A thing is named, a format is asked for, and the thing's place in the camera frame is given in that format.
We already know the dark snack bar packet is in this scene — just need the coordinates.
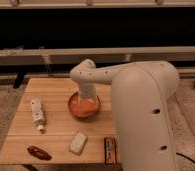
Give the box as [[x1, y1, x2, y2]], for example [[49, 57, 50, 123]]
[[104, 137, 117, 164]]

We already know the white tube bottle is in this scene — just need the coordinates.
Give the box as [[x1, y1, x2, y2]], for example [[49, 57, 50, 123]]
[[30, 99, 45, 133]]

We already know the wooden table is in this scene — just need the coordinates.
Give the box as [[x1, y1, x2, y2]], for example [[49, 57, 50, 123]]
[[0, 78, 116, 164]]

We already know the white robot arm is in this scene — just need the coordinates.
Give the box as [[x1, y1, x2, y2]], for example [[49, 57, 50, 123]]
[[70, 59, 179, 171]]

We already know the dark red chili pepper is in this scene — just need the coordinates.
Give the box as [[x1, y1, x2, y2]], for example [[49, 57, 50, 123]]
[[27, 146, 52, 161]]

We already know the black cable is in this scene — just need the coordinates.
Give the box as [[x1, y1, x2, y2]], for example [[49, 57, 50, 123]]
[[176, 152, 195, 169]]

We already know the orange ceramic bowl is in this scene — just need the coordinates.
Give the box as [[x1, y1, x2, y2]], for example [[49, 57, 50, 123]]
[[68, 92, 100, 119]]

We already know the long white shelf rail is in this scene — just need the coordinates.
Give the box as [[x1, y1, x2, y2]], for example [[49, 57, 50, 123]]
[[0, 46, 195, 66]]

